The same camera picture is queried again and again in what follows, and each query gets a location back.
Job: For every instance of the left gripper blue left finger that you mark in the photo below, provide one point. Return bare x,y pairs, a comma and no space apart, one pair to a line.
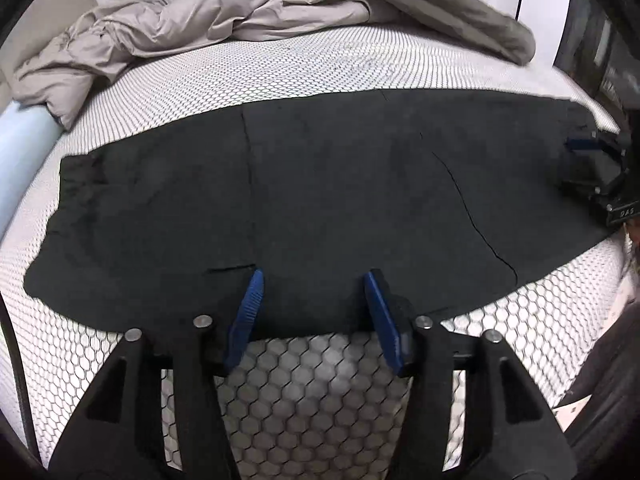
116,431

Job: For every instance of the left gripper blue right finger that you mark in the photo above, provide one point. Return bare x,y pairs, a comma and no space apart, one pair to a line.
509,430

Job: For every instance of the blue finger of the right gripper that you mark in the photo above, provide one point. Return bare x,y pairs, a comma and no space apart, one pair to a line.
582,144
588,176

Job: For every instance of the black pants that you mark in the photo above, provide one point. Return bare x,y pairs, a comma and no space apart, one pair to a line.
452,194

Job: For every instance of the dark wardrobe shelf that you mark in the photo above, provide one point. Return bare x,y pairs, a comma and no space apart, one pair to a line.
595,56

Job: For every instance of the white textured mattress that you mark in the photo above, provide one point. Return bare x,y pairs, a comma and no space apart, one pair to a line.
324,407

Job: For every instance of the light blue pillow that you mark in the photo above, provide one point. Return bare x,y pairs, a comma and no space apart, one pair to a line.
28,135

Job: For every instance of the grey crumpled duvet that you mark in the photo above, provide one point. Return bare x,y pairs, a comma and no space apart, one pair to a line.
106,40

